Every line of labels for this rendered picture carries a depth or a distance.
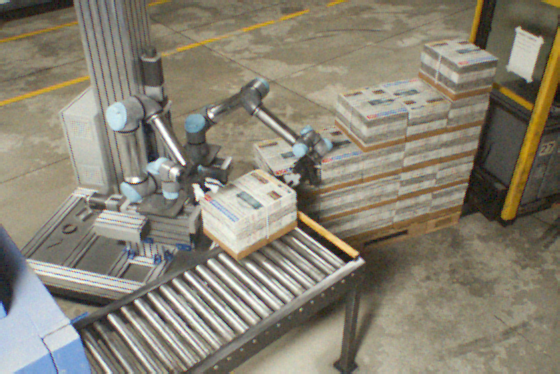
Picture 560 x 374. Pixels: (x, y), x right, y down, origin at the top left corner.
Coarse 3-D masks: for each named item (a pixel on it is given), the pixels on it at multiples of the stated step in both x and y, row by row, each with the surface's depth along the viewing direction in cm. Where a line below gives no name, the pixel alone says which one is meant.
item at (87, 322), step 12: (204, 252) 267; (216, 252) 267; (192, 264) 261; (204, 264) 263; (168, 276) 254; (180, 276) 256; (144, 288) 248; (156, 288) 249; (120, 300) 243; (132, 300) 243; (96, 312) 237; (108, 312) 237; (72, 324) 232; (84, 324) 232; (108, 324) 239; (96, 336) 238
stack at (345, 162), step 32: (320, 128) 356; (256, 160) 345; (288, 160) 326; (320, 160) 327; (352, 160) 331; (384, 160) 343; (416, 160) 353; (352, 192) 346; (384, 192) 357; (320, 224) 351; (352, 224) 364; (384, 224) 376; (416, 224) 389
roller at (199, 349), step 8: (152, 296) 245; (152, 304) 243; (160, 304) 241; (160, 312) 239; (168, 312) 237; (168, 320) 235; (176, 320) 234; (176, 328) 231; (184, 328) 230; (184, 336) 228; (192, 336) 227; (192, 344) 224; (200, 344) 224; (200, 352) 221; (208, 352) 221
